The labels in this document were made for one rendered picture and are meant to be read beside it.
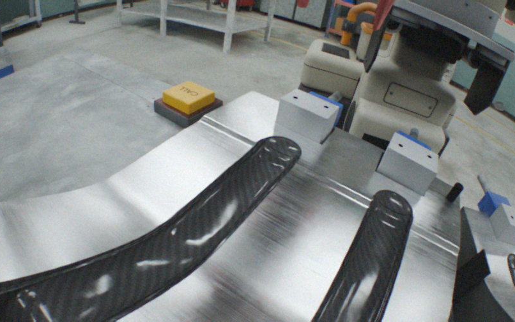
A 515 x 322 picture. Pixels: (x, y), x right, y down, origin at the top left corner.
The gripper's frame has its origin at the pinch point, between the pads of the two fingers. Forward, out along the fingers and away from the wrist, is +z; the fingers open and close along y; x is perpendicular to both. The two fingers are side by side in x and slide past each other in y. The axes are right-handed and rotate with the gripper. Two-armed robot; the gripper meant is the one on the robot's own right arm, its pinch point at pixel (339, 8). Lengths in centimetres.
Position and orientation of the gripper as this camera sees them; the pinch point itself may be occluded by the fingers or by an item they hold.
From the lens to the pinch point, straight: 25.6
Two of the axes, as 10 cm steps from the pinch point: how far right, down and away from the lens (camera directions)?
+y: 8.3, 4.4, -3.4
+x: 5.3, -4.5, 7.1
